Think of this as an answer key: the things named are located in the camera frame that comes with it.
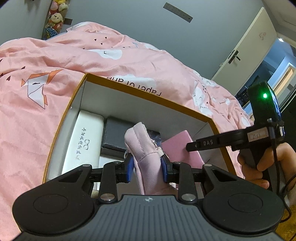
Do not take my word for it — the pink mini backpack pouch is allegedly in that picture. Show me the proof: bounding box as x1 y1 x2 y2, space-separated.
125 122 178 196

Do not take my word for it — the white bedroom door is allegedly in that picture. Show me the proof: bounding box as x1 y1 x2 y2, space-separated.
212 7 277 95

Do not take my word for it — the person's right hand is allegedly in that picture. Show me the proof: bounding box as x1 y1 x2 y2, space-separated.
237 143 295 189

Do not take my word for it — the pink notebook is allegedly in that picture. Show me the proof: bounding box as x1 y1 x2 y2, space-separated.
162 130 204 169

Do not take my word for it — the black small box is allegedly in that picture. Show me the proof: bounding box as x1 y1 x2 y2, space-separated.
101 116 134 159

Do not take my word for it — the white flat box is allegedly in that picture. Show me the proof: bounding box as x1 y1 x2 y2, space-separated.
98 155 124 168

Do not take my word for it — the illustrated card box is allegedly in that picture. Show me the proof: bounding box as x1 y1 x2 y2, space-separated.
147 130 162 147

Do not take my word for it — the white glasses case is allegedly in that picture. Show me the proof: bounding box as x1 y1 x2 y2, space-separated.
62 110 104 174

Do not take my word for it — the orange cardboard storage box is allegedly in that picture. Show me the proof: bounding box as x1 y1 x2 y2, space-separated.
42 73 245 197

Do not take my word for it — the pink printed duvet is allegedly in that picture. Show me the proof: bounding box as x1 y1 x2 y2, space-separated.
1 22 252 240

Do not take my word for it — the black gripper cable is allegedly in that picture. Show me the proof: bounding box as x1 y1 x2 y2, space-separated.
267 118 296 224

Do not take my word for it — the black door handle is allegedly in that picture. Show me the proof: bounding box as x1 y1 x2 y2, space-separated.
228 50 241 64

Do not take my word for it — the grey wall socket strip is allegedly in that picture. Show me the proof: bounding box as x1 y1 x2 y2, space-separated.
163 3 193 23

